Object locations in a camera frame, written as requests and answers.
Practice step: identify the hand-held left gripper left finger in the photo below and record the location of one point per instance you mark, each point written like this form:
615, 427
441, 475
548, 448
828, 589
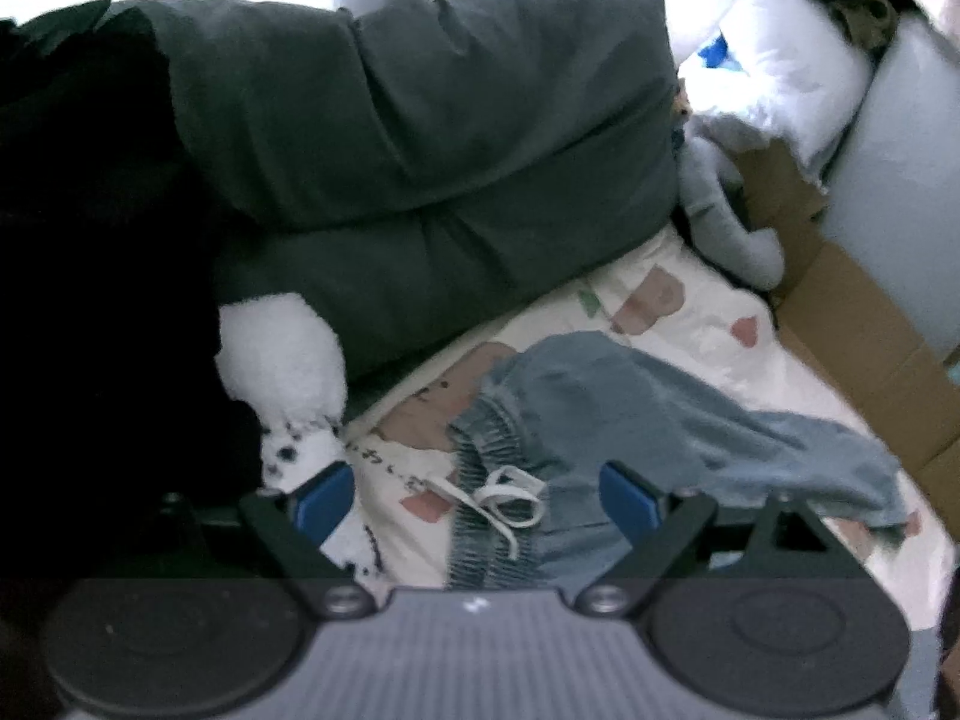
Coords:
322, 502

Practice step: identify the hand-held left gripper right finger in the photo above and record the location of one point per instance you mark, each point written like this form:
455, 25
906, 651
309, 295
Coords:
630, 506

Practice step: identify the blue denim pants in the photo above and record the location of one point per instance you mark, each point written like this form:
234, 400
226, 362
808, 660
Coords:
637, 405

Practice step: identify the white fluffy spotted plush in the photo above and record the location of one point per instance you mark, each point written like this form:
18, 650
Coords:
285, 360

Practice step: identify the cream bear printed bedsheet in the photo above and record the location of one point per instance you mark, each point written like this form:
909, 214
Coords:
712, 311

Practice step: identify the grey neck pillow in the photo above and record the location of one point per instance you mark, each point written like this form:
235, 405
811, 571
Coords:
720, 217

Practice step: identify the large dark cloth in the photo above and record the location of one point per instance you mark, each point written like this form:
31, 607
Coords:
97, 277

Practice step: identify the small plush doll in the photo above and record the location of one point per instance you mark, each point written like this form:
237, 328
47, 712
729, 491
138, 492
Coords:
681, 116

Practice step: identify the dark grey cushion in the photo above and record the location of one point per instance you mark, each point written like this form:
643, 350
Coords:
450, 127

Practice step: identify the crumpled plastic bag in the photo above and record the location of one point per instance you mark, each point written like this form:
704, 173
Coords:
712, 82

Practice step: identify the pale grey padded panel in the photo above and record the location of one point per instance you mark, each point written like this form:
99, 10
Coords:
900, 165

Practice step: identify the white pillow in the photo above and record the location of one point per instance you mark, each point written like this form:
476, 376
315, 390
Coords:
795, 67

